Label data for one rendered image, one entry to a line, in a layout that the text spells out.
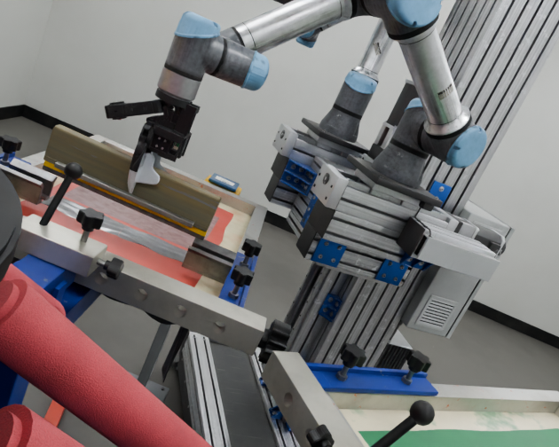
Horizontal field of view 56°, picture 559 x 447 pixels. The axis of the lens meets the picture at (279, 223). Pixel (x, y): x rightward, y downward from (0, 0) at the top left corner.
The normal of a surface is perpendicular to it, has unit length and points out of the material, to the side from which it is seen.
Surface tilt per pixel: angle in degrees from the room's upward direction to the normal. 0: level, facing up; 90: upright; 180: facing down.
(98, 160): 90
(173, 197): 90
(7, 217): 0
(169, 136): 90
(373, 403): 90
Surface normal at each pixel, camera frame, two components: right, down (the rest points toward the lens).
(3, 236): 0.40, -0.87
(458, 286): 0.24, 0.40
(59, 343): 0.86, -0.09
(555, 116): -0.06, 0.29
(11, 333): 0.53, 0.35
